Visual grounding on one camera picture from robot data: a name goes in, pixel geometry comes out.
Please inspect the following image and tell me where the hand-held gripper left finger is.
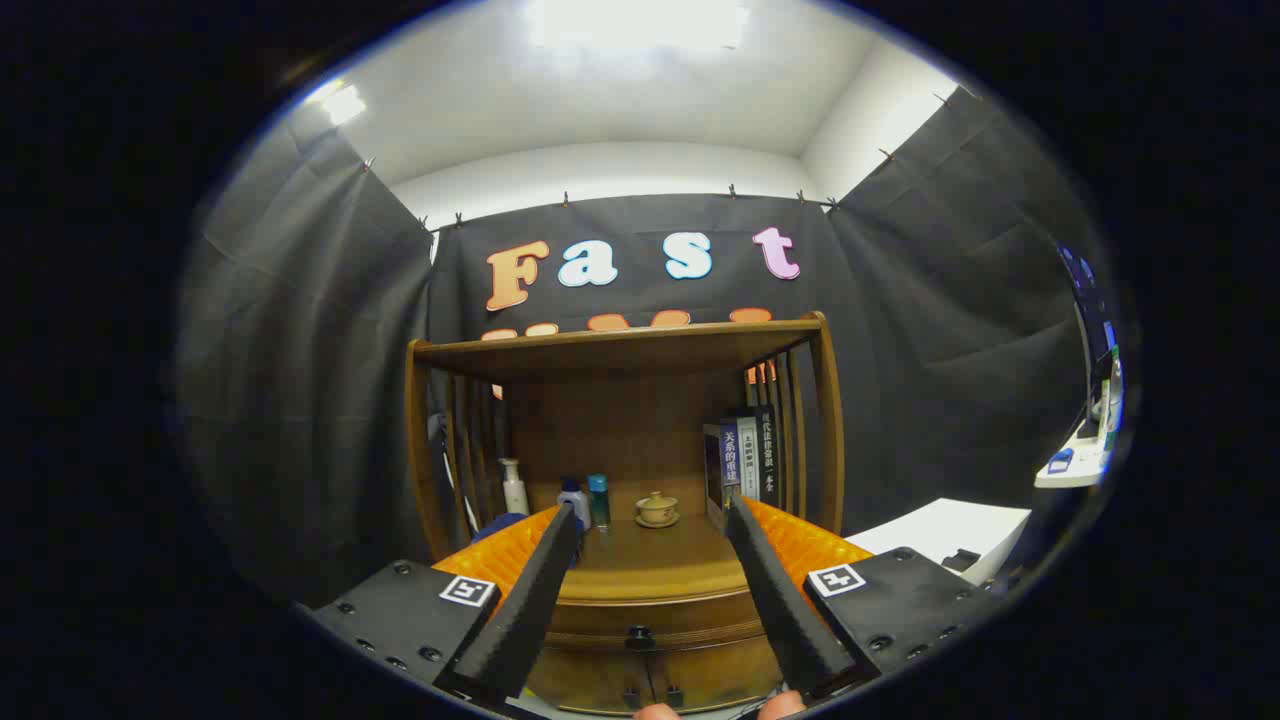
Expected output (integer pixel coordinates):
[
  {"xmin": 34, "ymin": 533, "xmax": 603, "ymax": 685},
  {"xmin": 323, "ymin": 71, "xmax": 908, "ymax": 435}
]
[{"xmin": 308, "ymin": 502, "xmax": 583, "ymax": 713}]

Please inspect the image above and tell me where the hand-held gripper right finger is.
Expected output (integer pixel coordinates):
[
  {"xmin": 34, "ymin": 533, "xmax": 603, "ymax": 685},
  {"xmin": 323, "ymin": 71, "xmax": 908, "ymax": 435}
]
[{"xmin": 722, "ymin": 495, "xmax": 1004, "ymax": 703}]

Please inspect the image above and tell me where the wooden drawer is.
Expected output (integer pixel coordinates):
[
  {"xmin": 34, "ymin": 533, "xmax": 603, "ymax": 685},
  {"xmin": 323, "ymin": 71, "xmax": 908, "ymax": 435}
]
[{"xmin": 540, "ymin": 595, "xmax": 773, "ymax": 656}]

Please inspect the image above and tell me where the wooden countertop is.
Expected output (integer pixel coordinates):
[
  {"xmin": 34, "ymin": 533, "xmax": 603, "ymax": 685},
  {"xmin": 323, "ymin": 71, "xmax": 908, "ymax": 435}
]
[{"xmin": 555, "ymin": 500, "xmax": 766, "ymax": 606}]

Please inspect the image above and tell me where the white side cabinet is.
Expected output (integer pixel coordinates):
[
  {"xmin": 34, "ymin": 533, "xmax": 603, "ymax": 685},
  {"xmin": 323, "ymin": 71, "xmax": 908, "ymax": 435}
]
[{"xmin": 845, "ymin": 498, "xmax": 1033, "ymax": 586}]

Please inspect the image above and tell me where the wooden cabinet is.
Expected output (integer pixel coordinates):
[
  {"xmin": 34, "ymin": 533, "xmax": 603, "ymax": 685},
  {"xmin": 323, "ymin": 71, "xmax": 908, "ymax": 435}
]
[{"xmin": 403, "ymin": 310, "xmax": 871, "ymax": 716}]

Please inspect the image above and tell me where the blue towel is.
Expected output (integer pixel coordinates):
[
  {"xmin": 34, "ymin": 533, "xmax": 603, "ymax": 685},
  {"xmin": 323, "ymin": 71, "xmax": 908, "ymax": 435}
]
[{"xmin": 472, "ymin": 512, "xmax": 531, "ymax": 546}]

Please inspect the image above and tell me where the book with blue spine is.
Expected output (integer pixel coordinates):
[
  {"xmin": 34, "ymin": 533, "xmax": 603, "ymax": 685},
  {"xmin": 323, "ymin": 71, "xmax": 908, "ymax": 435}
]
[{"xmin": 702, "ymin": 420, "xmax": 743, "ymax": 531}]

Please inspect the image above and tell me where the book with white spine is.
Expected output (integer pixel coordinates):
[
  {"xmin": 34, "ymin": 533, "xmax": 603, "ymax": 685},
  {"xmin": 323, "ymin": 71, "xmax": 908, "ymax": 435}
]
[{"xmin": 735, "ymin": 415, "xmax": 761, "ymax": 501}]

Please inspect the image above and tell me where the book with black spine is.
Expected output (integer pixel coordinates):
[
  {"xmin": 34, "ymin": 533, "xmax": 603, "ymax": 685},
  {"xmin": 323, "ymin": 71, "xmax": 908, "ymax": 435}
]
[{"xmin": 752, "ymin": 405, "xmax": 781, "ymax": 509}]

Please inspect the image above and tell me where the white desk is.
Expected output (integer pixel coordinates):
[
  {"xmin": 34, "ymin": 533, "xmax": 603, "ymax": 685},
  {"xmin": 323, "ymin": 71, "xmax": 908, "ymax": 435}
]
[{"xmin": 1035, "ymin": 445, "xmax": 1111, "ymax": 489}]

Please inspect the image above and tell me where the dark monitor screen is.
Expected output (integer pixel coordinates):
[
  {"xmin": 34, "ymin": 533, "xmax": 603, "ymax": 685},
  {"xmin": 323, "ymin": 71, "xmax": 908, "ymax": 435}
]
[{"xmin": 1058, "ymin": 240, "xmax": 1121, "ymax": 401}]

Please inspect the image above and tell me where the small ceiling light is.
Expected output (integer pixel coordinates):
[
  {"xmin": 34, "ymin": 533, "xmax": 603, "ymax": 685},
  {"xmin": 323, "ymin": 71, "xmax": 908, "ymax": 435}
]
[{"xmin": 320, "ymin": 85, "xmax": 368, "ymax": 126}]

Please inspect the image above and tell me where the large ceiling light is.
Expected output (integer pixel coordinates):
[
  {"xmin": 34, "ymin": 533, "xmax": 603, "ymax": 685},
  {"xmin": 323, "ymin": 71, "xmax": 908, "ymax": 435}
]
[{"xmin": 525, "ymin": 0, "xmax": 751, "ymax": 51}]

